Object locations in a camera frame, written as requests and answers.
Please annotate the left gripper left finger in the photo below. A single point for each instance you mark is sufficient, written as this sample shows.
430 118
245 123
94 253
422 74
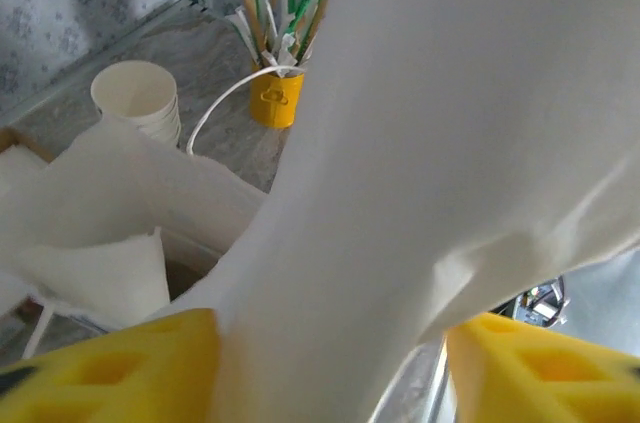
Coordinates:
100 383

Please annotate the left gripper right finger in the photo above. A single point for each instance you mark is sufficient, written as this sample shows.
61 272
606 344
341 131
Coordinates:
550 383

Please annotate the white napkin stack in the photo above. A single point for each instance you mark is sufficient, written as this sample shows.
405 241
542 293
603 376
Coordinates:
15 173

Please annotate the nested white paper cups stack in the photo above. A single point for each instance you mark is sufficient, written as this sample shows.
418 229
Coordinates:
132 88

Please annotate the yellow tin holder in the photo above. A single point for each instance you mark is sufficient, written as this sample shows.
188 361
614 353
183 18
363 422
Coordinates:
275 103

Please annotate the paper-wrapped white straw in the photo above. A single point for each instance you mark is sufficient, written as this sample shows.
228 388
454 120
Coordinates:
245 37
315 18

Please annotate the wooden stir stick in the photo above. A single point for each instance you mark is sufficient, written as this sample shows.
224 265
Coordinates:
252 8

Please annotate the aluminium back rail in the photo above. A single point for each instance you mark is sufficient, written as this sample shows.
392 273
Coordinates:
90 60

